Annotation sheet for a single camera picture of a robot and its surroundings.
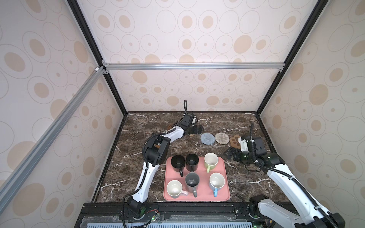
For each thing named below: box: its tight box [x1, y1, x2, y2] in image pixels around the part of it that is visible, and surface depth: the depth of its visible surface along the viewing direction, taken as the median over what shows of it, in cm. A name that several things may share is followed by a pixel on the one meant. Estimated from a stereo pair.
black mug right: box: [185, 153, 200, 173], surface depth 86 cm
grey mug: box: [184, 171, 201, 198], surface depth 77 cm
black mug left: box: [170, 154, 186, 178], surface depth 85 cm
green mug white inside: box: [204, 152, 219, 174], surface depth 85 cm
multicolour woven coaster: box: [214, 132, 230, 145], surface depth 105 cm
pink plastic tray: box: [163, 156, 231, 201], surface depth 81 cm
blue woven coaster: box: [200, 132, 216, 146], surface depth 105 cm
